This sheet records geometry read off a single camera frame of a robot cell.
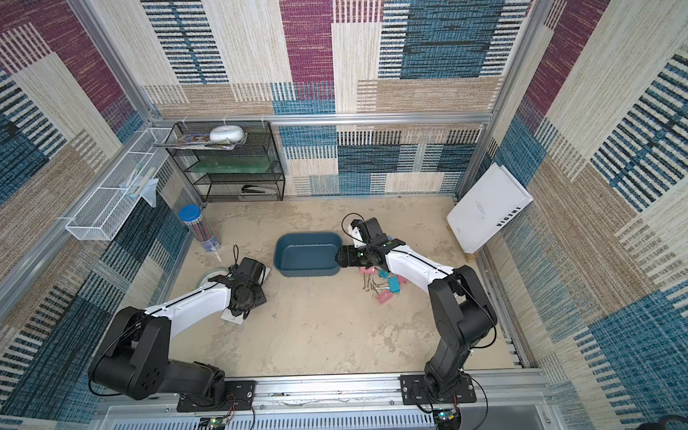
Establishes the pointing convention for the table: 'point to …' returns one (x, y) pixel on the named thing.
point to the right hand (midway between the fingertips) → (344, 254)
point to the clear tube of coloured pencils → (197, 222)
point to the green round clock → (203, 281)
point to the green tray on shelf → (257, 164)
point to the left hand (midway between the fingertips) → (256, 299)
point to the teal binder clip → (394, 284)
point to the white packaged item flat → (228, 314)
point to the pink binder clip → (384, 296)
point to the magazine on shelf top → (201, 141)
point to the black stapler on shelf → (254, 189)
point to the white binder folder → (493, 200)
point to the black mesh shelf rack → (227, 186)
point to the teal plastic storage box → (307, 253)
